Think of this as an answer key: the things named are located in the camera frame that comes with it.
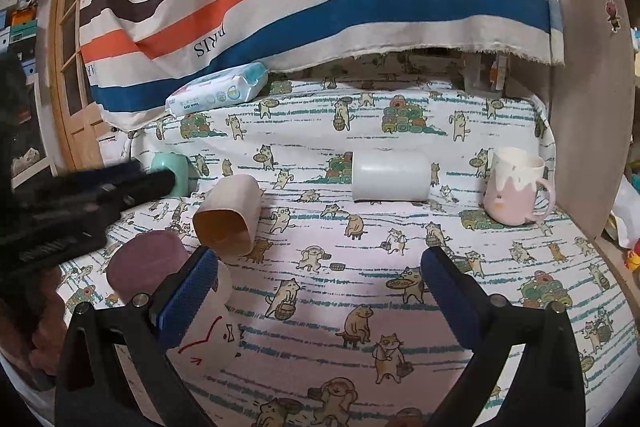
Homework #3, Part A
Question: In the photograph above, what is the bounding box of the cartoon sticker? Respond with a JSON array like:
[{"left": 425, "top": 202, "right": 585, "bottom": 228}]
[{"left": 604, "top": 0, "right": 624, "bottom": 34}]

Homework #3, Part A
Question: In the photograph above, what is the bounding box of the person's left hand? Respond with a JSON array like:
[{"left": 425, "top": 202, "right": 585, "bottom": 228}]
[{"left": 0, "top": 268, "right": 71, "bottom": 389}]

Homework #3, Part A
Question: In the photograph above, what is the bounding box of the wooden door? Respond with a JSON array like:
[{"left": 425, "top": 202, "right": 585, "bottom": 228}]
[{"left": 47, "top": 0, "right": 120, "bottom": 172}]

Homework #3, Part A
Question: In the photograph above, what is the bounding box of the wet wipes pack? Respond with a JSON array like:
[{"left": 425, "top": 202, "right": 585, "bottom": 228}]
[{"left": 165, "top": 62, "right": 271, "bottom": 118}]

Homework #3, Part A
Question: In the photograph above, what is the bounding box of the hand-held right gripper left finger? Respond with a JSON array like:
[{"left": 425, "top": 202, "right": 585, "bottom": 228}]
[{"left": 54, "top": 246, "right": 221, "bottom": 427}]

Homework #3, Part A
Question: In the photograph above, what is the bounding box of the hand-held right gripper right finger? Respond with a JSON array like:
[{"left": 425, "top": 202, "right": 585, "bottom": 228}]
[{"left": 421, "top": 247, "right": 587, "bottom": 427}]

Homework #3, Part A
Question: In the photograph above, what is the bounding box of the cat printed tablecloth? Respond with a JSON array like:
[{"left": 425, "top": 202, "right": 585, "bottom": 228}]
[{"left": 55, "top": 56, "right": 632, "bottom": 427}]

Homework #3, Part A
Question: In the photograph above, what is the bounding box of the white cup with red drawing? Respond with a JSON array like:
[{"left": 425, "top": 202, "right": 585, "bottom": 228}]
[{"left": 164, "top": 257, "right": 246, "bottom": 381}]

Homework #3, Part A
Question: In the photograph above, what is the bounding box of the pink and white mug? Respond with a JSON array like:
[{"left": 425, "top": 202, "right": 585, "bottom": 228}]
[{"left": 482, "top": 147, "right": 556, "bottom": 228}]

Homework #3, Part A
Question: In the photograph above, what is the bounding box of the mint green cup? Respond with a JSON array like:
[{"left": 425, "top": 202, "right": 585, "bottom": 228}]
[{"left": 150, "top": 151, "right": 201, "bottom": 198}]

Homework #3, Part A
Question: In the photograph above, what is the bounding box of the beige square cup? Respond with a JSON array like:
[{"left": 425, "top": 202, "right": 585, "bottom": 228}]
[{"left": 192, "top": 174, "right": 264, "bottom": 258}]

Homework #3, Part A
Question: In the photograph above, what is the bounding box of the white plastic bag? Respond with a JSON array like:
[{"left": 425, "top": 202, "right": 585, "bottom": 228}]
[{"left": 606, "top": 177, "right": 640, "bottom": 249}]

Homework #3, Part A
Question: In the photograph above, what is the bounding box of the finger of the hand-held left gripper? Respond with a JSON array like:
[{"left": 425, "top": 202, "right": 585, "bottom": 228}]
[
  {"left": 106, "top": 170, "right": 176, "bottom": 213},
  {"left": 106, "top": 158, "right": 146, "bottom": 186}
]

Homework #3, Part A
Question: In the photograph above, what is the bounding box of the shelf of storage boxes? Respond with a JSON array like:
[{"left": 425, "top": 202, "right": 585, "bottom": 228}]
[{"left": 0, "top": 0, "right": 42, "bottom": 80}]

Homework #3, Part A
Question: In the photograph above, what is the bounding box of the plain white cup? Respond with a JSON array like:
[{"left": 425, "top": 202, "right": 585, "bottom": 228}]
[{"left": 351, "top": 150, "right": 432, "bottom": 203}]

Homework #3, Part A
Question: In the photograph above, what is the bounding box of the beige board panel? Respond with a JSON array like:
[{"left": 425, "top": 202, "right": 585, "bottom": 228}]
[{"left": 529, "top": 0, "right": 632, "bottom": 242}]

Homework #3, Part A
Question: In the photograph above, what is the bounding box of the purple cup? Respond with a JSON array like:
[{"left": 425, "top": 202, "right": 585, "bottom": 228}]
[{"left": 106, "top": 230, "right": 189, "bottom": 308}]

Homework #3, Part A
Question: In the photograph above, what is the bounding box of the clear plastic container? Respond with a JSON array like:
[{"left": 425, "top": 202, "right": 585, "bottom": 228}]
[{"left": 462, "top": 53, "right": 507, "bottom": 98}]

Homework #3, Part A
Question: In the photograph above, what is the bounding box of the yellow toy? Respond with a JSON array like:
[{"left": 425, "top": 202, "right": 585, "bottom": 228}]
[{"left": 625, "top": 237, "right": 640, "bottom": 274}]

